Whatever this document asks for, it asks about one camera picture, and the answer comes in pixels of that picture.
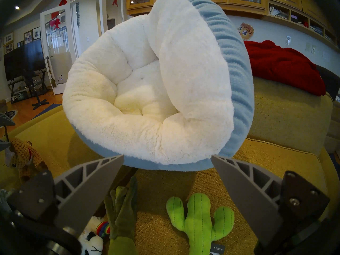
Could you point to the white llama plush toy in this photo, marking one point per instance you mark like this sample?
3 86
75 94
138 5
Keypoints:
91 241

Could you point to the black television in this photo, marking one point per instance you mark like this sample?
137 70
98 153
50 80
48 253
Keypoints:
24 59

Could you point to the blue floor rug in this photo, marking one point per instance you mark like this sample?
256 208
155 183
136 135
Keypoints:
47 110

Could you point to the small hanging broom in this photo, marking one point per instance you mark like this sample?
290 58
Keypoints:
51 76

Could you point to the white door with mirror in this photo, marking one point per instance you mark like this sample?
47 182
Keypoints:
61 58

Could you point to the black chair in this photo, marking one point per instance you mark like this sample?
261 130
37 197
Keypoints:
330 81

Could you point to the crochet reindeer plush toy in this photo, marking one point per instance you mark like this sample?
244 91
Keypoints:
22 156

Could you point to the white blue dog bed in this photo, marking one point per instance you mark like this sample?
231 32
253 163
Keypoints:
159 97

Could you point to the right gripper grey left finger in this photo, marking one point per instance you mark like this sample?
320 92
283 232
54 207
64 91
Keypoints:
79 193

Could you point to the yellow sofa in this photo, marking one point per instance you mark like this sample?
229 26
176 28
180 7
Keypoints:
279 111

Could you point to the black tripod stand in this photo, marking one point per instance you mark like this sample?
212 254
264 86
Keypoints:
37 95

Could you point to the television stand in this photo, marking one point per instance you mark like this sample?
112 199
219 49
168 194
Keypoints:
18 89

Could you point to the framed wall picture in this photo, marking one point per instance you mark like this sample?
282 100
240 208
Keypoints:
9 47
28 37
36 33
8 38

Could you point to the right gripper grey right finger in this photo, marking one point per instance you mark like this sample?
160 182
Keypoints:
252 198

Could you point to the cartoon child wall decoration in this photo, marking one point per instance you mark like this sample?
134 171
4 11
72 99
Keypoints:
245 31

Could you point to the green white leek plush toy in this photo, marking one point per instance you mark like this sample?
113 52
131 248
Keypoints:
122 212

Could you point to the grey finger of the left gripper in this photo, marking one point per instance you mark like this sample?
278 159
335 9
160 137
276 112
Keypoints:
5 120
3 145

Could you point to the bright green cactus plush toy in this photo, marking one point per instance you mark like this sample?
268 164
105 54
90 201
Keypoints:
199 222

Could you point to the red blanket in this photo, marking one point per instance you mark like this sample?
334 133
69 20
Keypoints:
284 63

